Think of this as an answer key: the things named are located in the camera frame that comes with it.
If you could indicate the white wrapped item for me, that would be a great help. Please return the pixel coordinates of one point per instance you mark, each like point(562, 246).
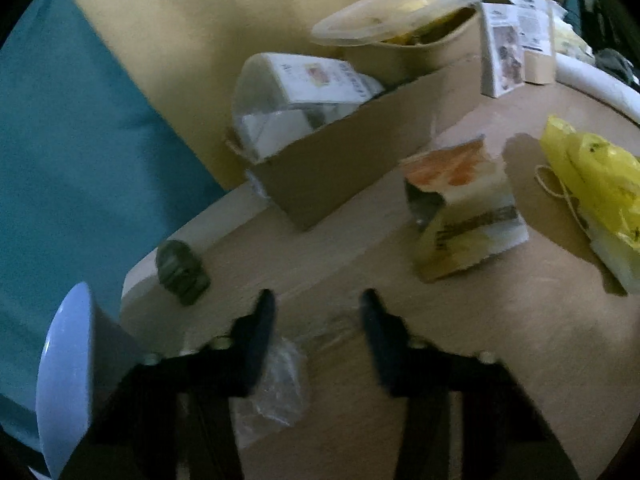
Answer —
point(272, 130)

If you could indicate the yellow tissue box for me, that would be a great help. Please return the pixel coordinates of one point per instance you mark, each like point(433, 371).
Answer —
point(570, 40)

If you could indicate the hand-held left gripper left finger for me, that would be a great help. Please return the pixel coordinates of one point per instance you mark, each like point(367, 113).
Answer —
point(260, 330)

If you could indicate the yellow curtain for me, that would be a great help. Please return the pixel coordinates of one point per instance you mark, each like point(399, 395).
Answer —
point(200, 35)

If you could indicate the white printed box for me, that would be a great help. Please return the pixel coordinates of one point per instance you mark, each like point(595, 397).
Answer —
point(502, 45)

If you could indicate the orange printed paper packet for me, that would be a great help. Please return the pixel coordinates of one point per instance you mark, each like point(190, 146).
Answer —
point(465, 210)

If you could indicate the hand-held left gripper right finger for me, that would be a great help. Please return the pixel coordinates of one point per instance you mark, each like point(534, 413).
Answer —
point(380, 340)

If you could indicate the teal curtain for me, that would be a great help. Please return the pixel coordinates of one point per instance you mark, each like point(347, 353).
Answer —
point(75, 135)

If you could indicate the clear plastic wrapper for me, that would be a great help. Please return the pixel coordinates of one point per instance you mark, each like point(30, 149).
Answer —
point(280, 387)

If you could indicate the yellow plastic bag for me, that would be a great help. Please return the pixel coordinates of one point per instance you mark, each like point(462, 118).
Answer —
point(595, 180)

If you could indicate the small green object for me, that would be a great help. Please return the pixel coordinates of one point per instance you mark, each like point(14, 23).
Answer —
point(181, 272)

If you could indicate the white printed packet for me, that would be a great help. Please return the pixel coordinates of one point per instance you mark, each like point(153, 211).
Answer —
point(310, 85)

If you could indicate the kraft food bowl clear lid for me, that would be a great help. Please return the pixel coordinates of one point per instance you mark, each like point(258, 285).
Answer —
point(400, 25)

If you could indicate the brown printed carton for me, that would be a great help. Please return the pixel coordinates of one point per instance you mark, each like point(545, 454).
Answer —
point(537, 35)

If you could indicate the blue bowl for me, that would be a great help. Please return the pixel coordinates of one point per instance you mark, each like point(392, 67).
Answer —
point(65, 385)

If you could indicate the white rolled mat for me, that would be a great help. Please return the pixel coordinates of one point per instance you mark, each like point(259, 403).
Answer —
point(595, 80)

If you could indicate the dark cloth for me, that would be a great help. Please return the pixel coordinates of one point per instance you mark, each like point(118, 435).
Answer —
point(617, 62)

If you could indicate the open cardboard box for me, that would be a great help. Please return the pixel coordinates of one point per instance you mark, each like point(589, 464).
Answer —
point(350, 160)

